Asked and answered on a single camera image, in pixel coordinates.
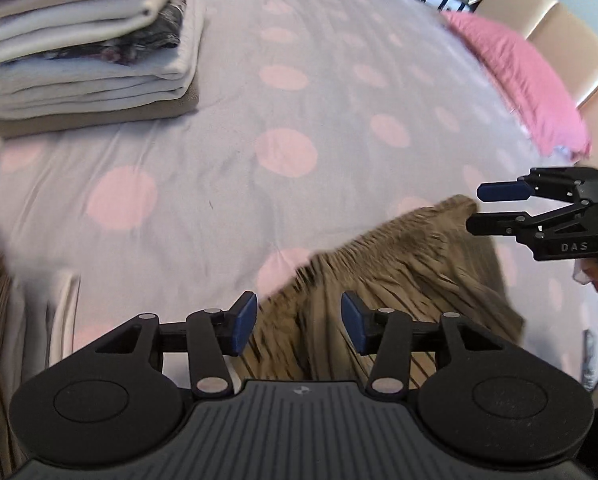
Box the dark printed card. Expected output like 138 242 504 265
580 329 598 392

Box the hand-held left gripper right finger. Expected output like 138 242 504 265
340 291 506 397

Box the beige padded headboard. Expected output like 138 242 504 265
474 0 598 111

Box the stack of folded clothes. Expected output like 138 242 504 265
0 0 206 138

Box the polka dot bed sheet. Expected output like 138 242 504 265
0 0 598 391

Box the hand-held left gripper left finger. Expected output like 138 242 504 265
94 291 259 401

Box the pink pillow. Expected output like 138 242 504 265
439 10 592 161

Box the olive striped skirt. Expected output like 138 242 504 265
236 195 526 383

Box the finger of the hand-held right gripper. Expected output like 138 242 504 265
477 166 598 204
466 199 596 247

